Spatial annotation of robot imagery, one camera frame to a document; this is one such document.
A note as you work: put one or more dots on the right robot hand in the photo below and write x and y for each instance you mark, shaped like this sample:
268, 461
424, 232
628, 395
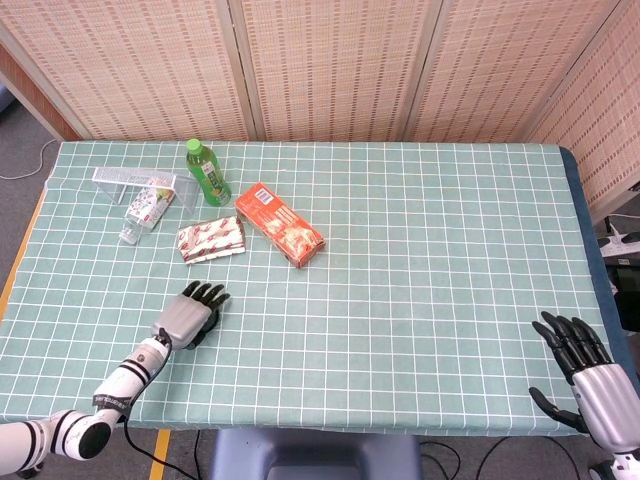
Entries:
600, 395

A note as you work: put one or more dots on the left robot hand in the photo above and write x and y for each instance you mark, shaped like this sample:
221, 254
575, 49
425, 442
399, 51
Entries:
182, 317

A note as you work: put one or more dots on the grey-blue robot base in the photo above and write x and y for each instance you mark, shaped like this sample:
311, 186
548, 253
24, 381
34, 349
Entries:
310, 455

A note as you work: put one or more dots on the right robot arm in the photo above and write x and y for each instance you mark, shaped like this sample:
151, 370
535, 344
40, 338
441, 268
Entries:
620, 467

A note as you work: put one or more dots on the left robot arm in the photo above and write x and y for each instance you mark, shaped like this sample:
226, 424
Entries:
125, 380

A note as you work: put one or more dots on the silver foil snack packet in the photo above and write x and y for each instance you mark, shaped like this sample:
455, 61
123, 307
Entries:
210, 240

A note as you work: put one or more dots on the black box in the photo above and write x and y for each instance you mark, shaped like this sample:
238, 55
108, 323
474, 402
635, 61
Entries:
629, 295

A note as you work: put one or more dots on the clear bottle with white label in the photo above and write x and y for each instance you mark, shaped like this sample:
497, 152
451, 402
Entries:
147, 210

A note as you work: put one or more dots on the orange cardboard box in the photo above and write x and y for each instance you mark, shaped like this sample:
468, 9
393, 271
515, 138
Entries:
280, 225

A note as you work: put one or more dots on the green tea bottle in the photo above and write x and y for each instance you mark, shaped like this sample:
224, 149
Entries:
210, 175

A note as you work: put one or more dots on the white power strip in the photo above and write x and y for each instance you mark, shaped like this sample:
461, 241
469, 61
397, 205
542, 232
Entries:
620, 246

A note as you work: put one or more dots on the dark blue table pad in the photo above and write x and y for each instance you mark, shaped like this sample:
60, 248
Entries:
582, 210

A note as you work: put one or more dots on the green checked tablecloth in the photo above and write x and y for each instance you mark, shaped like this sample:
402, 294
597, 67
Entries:
400, 300

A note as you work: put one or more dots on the bamboo folding screen panel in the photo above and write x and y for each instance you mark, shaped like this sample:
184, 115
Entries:
30, 95
335, 65
500, 65
125, 65
610, 125

